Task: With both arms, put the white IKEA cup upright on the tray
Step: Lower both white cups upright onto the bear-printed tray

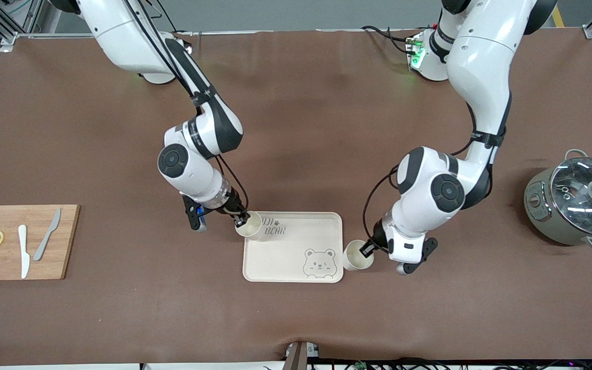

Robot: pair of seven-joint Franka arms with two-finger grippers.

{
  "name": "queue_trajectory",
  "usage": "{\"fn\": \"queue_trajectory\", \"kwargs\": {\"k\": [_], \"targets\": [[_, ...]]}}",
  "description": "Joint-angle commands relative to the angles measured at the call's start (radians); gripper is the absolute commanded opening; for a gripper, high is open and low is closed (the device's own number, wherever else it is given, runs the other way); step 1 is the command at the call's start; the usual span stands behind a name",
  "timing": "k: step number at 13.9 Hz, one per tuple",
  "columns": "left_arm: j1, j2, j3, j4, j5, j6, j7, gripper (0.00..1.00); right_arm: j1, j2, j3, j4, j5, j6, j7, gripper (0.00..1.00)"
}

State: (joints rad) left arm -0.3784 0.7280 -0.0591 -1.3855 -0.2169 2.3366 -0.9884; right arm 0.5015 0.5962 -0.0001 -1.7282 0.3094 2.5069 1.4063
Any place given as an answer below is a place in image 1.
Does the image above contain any cream bear print tray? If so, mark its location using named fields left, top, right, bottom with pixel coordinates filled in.
left=243, top=211, right=344, bottom=283

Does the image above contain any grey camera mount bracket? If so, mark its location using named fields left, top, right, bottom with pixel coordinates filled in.
left=283, top=341, right=320, bottom=370

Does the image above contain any grey-green electric pot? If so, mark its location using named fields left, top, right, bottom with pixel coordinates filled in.
left=524, top=149, right=592, bottom=251

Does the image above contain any brown table cover sheet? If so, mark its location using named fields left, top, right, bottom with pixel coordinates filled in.
left=0, top=28, right=592, bottom=366

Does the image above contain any grey plastic knife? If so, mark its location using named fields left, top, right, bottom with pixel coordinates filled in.
left=33, top=208, right=62, bottom=262

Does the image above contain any glass pot lid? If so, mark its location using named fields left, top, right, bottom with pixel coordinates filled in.
left=549, top=157, right=592, bottom=237

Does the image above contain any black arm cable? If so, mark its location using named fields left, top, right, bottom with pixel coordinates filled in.
left=124, top=0, right=250, bottom=215
left=362, top=100, right=507, bottom=255

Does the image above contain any white paper-like cup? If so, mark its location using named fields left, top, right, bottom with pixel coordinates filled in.
left=235, top=212, right=264, bottom=241
left=343, top=240, right=375, bottom=271

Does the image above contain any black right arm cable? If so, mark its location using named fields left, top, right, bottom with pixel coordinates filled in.
left=124, top=0, right=250, bottom=215

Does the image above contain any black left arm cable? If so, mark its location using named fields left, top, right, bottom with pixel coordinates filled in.
left=362, top=100, right=507, bottom=255

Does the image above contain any black base power cable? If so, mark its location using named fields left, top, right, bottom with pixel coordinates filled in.
left=362, top=25, right=417, bottom=54

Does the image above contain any wooden cutting board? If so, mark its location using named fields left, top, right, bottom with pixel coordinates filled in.
left=0, top=205, right=80, bottom=281

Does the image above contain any white plastic knife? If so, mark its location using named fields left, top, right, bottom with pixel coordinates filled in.
left=17, top=225, right=30, bottom=279

